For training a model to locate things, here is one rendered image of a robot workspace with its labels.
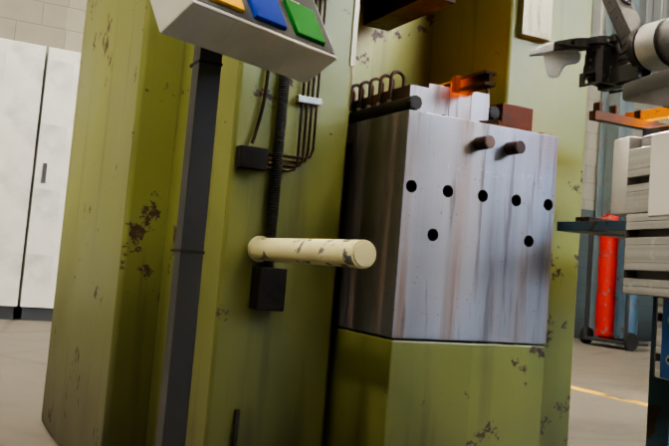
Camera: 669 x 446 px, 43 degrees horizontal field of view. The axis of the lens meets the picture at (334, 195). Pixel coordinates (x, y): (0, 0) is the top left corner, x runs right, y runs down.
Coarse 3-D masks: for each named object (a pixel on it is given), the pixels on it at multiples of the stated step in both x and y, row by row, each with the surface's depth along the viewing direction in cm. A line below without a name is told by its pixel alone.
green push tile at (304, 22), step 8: (288, 0) 142; (288, 8) 141; (296, 8) 143; (304, 8) 145; (296, 16) 141; (304, 16) 144; (312, 16) 146; (296, 24) 140; (304, 24) 142; (312, 24) 144; (296, 32) 140; (304, 32) 141; (312, 32) 143; (320, 32) 145; (312, 40) 143; (320, 40) 144
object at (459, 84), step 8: (480, 72) 169; (488, 72) 168; (496, 72) 169; (456, 80) 175; (464, 80) 175; (472, 80) 173; (480, 80) 170; (488, 80) 168; (456, 88) 175; (464, 88) 174; (472, 88) 172; (480, 88) 171; (488, 88) 170
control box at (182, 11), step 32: (160, 0) 125; (192, 0) 121; (160, 32) 125; (192, 32) 127; (224, 32) 130; (256, 32) 132; (288, 32) 138; (256, 64) 140; (288, 64) 143; (320, 64) 147
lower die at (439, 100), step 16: (384, 96) 181; (400, 96) 175; (432, 96) 174; (448, 96) 176; (464, 96) 178; (480, 96) 179; (432, 112) 174; (448, 112) 176; (464, 112) 177; (480, 112) 179
